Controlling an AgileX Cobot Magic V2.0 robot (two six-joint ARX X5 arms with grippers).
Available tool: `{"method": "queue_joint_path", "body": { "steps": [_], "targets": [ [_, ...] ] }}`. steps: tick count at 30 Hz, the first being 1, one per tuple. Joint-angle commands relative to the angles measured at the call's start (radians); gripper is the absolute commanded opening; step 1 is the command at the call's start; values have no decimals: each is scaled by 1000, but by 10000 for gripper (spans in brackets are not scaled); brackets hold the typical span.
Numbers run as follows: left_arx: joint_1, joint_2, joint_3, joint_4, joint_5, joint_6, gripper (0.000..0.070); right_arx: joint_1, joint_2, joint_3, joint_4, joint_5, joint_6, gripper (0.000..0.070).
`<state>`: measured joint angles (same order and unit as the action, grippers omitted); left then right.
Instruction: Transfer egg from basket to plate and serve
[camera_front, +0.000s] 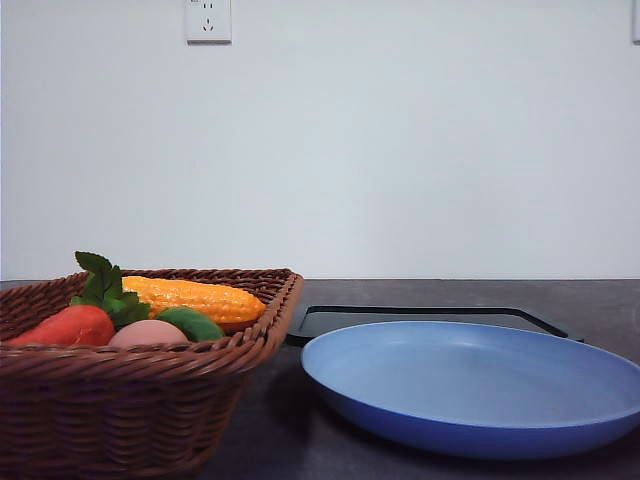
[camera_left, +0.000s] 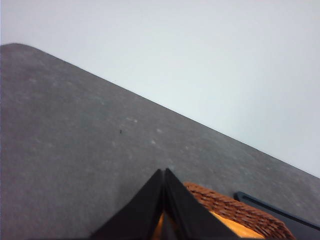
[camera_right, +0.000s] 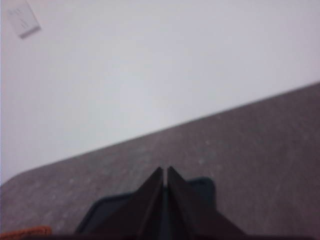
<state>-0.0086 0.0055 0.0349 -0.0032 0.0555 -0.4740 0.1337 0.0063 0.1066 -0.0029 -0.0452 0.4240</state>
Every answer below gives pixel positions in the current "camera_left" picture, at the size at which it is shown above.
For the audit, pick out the brown wicker basket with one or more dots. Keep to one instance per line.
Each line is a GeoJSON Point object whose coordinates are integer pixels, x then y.
{"type": "Point", "coordinates": [216, 202]}

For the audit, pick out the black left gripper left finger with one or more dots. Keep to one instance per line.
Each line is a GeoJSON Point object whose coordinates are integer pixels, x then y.
{"type": "Point", "coordinates": [138, 219]}

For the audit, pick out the yellow corn cob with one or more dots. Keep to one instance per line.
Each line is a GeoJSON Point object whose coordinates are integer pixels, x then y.
{"type": "Point", "coordinates": [234, 225]}

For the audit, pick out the grey table mat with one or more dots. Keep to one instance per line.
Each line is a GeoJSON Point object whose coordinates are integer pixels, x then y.
{"type": "Point", "coordinates": [75, 149]}

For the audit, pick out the dark blue tray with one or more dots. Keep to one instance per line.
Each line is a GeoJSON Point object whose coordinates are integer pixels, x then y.
{"type": "Point", "coordinates": [300, 227]}

